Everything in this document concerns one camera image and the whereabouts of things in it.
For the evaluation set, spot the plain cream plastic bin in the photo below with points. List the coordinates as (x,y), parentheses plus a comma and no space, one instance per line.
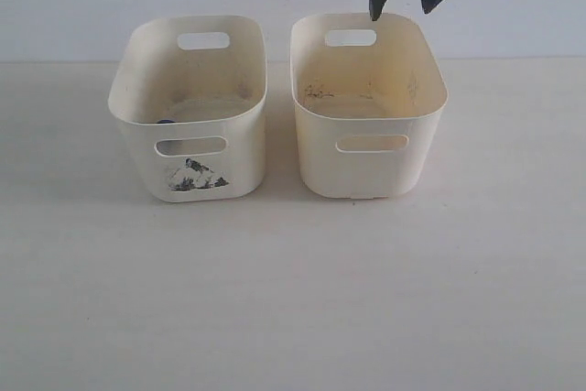
(368,99)

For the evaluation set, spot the cream bin with mountain print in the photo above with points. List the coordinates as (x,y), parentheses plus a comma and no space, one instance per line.
(208,74)

